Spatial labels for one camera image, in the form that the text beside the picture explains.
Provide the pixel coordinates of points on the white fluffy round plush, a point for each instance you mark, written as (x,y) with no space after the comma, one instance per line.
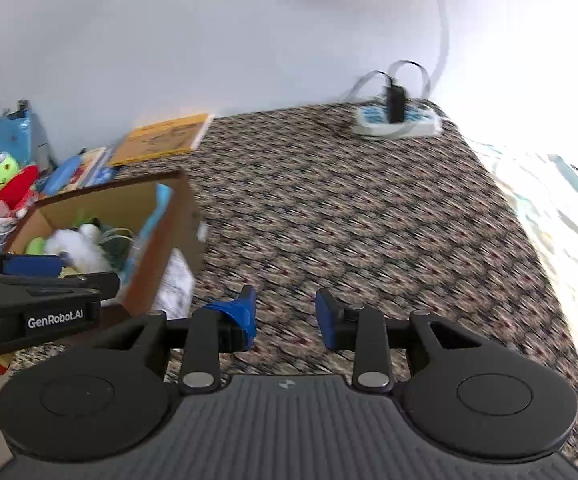
(79,249)

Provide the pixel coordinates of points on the yellow book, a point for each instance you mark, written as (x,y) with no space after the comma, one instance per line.
(182,135)

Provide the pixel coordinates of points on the small green frog head toy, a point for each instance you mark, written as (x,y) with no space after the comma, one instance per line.
(9,168)

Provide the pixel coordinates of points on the patterned brown bed cover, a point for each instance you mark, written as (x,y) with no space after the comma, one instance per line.
(294,203)

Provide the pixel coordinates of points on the red plush toy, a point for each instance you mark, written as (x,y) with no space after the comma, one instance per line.
(20,188)

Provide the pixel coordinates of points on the green frog plush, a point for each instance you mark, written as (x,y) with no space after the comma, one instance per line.
(35,247)

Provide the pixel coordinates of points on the blue pencil case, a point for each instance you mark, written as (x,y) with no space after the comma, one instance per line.
(62,176)

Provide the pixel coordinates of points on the picture book stack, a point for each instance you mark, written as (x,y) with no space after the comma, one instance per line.
(90,163)

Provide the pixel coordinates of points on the pale green blanket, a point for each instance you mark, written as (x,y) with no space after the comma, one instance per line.
(543,192)

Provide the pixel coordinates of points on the black charger adapter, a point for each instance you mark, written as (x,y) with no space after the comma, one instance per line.
(395,102)

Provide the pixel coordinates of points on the white power strip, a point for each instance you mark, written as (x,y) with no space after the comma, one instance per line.
(420,121)

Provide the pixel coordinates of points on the brown cardboard box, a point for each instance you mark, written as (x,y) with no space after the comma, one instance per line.
(168,270)

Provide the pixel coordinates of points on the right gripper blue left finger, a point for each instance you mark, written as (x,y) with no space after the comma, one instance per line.
(220,327)

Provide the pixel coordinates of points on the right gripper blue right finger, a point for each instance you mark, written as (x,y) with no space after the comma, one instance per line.
(362,331)

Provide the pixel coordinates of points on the pink toy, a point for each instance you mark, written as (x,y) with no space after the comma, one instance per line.
(139,244)

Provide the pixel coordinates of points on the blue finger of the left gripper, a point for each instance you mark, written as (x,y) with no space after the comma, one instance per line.
(33,265)

